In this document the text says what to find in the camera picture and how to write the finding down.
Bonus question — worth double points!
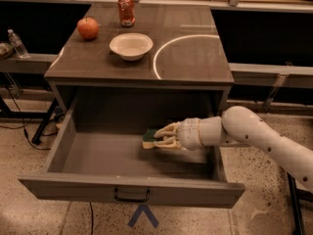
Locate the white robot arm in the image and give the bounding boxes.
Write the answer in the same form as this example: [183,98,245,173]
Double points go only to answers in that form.
[154,106,313,192]

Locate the blue tape floor marker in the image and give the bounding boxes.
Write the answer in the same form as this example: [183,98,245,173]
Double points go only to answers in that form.
[126,204,160,229]

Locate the crushed orange soda can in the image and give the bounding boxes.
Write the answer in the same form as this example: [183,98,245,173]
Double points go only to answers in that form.
[117,0,135,27]

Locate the white bowl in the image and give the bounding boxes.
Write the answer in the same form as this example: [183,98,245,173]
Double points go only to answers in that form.
[110,33,154,61]

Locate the grey side shelf left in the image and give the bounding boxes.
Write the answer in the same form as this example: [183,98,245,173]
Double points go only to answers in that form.
[0,53,57,74]

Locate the clear plastic water bottle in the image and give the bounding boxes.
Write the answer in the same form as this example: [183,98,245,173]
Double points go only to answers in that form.
[8,29,28,58]

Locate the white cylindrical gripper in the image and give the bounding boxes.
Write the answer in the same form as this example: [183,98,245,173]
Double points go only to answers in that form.
[154,117,225,150]

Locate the green and yellow sponge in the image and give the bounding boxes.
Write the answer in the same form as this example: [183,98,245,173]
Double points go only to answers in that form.
[142,128,160,149]

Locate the black table leg left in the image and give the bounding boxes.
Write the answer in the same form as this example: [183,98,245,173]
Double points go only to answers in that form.
[31,99,58,145]

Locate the grey cabinet with top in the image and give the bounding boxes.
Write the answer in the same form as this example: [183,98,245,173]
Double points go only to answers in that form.
[46,3,234,115]

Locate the black drawer handle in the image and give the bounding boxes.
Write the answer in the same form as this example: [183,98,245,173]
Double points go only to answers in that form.
[113,188,151,203]

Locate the grey rail right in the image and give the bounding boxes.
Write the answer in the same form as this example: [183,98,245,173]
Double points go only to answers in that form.
[229,63,313,89]

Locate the round dish at left edge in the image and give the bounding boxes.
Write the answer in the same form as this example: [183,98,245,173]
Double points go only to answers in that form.
[0,42,14,60]

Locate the open grey top drawer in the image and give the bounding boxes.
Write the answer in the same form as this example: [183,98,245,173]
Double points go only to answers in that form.
[20,87,245,208]

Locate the black stand leg right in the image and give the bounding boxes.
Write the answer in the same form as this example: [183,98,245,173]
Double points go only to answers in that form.
[288,174,313,235]

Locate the red apple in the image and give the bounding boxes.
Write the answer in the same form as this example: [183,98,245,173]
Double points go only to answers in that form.
[76,17,99,40]

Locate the black cable on floor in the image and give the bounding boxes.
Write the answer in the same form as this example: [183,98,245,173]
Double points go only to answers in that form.
[0,85,60,152]

